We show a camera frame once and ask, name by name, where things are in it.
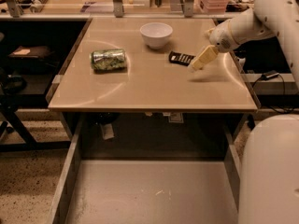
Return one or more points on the black rxbar chocolate wrapper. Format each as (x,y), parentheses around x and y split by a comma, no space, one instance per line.
(180,58)

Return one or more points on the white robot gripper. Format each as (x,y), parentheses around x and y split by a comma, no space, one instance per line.
(220,37)

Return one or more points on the black chair with cushion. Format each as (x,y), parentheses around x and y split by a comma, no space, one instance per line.
(27,71)

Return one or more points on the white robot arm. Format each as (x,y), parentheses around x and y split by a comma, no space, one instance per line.
(269,179)

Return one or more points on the white ceramic bowl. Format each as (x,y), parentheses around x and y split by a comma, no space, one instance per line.
(156,34)

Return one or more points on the white paper tag under table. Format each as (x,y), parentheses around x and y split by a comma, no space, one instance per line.
(107,131)

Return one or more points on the black power adapter with cable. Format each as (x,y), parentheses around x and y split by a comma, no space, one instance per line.
(271,75)

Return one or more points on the open grey top drawer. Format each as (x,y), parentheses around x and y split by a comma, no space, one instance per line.
(152,172)

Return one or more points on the green crushed soda can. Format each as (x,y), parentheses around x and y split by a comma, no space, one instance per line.
(108,59)

